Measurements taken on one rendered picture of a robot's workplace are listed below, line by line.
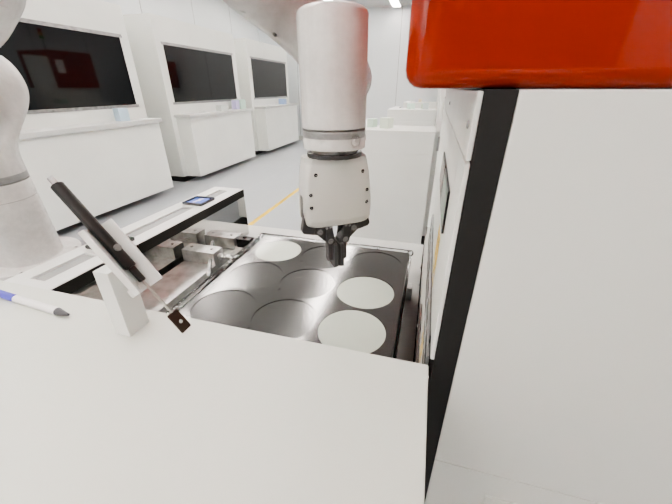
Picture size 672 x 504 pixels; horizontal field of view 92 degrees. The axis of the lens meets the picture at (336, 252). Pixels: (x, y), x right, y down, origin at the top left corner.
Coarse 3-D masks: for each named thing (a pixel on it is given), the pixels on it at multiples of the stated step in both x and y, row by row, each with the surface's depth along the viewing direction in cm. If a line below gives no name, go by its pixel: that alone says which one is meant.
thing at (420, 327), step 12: (432, 252) 61; (432, 264) 57; (420, 276) 67; (420, 288) 63; (420, 300) 48; (420, 312) 45; (420, 324) 43; (420, 336) 41; (420, 348) 39; (420, 360) 37
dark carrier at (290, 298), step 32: (256, 256) 69; (320, 256) 69; (352, 256) 69; (384, 256) 69; (224, 288) 58; (256, 288) 58; (288, 288) 58; (320, 288) 58; (224, 320) 50; (256, 320) 50; (288, 320) 50; (320, 320) 50; (384, 320) 50; (384, 352) 44
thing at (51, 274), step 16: (208, 192) 90; (224, 192) 92; (176, 208) 78; (192, 208) 78; (144, 224) 69; (160, 224) 69; (144, 240) 62; (64, 256) 56; (80, 256) 57; (96, 256) 56; (32, 272) 51; (48, 272) 52; (64, 272) 51; (80, 272) 51; (48, 288) 47
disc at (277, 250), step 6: (264, 246) 73; (270, 246) 73; (276, 246) 73; (282, 246) 73; (288, 246) 73; (294, 246) 73; (258, 252) 71; (264, 252) 71; (270, 252) 71; (276, 252) 71; (282, 252) 71; (288, 252) 71; (294, 252) 71; (264, 258) 68; (270, 258) 68; (276, 258) 68; (282, 258) 68; (288, 258) 68
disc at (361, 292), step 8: (352, 280) 60; (360, 280) 60; (368, 280) 60; (376, 280) 60; (344, 288) 58; (352, 288) 58; (360, 288) 58; (368, 288) 58; (376, 288) 58; (384, 288) 58; (344, 296) 56; (352, 296) 56; (360, 296) 56; (368, 296) 56; (376, 296) 56; (384, 296) 56; (392, 296) 56; (352, 304) 54; (360, 304) 54; (368, 304) 54; (376, 304) 54; (384, 304) 54
